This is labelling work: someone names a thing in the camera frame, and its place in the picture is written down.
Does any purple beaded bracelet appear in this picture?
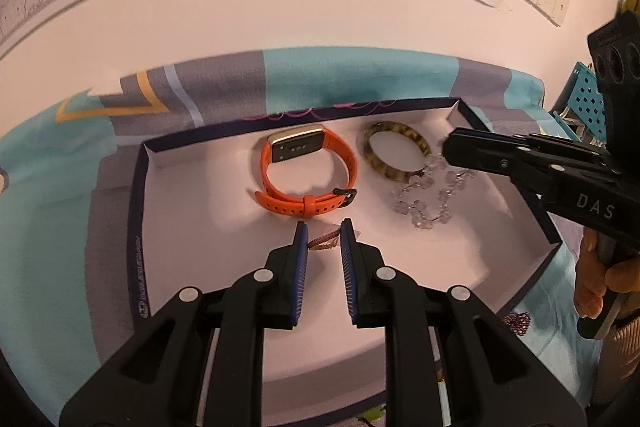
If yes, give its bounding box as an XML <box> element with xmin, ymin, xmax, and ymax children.
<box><xmin>501</xmin><ymin>311</ymin><xmax>532</xmax><ymax>337</ymax></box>

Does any orange smart watch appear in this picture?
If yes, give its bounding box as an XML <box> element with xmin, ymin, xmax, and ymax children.
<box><xmin>254</xmin><ymin>124</ymin><xmax>359</xmax><ymax>219</ymax></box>

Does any person's right hand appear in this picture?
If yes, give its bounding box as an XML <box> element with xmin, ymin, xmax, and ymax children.
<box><xmin>574</xmin><ymin>227</ymin><xmax>640</xmax><ymax>323</ymax></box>

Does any teal and grey printed blanket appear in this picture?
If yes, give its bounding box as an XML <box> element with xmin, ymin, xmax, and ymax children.
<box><xmin>0</xmin><ymin>48</ymin><xmax>601</xmax><ymax>427</ymax></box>

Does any blue perforated basket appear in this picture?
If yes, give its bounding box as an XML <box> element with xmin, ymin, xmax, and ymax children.
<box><xmin>549</xmin><ymin>61</ymin><xmax>608</xmax><ymax>148</ymax></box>

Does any pink braided cord loop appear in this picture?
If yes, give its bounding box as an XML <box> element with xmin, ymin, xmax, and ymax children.
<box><xmin>306</xmin><ymin>229</ymin><xmax>362</xmax><ymax>253</ymax></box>

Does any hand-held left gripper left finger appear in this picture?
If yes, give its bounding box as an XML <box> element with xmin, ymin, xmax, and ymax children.
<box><xmin>59</xmin><ymin>221</ymin><xmax>311</xmax><ymax>427</ymax></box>

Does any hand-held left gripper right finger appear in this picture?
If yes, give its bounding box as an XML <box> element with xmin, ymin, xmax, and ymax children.
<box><xmin>340</xmin><ymin>219</ymin><xmax>586</xmax><ymax>427</ymax></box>

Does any tortoiseshell bangle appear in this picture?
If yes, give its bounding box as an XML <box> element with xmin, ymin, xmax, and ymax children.
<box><xmin>361</xmin><ymin>121</ymin><xmax>432</xmax><ymax>184</ymax></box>

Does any clear crystal bead bracelet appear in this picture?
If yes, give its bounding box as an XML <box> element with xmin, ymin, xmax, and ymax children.
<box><xmin>390</xmin><ymin>152</ymin><xmax>476</xmax><ymax>230</ymax></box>

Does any dark blue shallow box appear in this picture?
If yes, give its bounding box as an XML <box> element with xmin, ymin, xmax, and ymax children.
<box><xmin>127</xmin><ymin>96</ymin><xmax>565</xmax><ymax>413</ymax></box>

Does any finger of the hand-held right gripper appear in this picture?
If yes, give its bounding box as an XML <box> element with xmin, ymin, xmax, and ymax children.
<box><xmin>442</xmin><ymin>130</ymin><xmax>551</xmax><ymax>200</ymax></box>
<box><xmin>452</xmin><ymin>127</ymin><xmax>611</xmax><ymax>158</ymax></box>

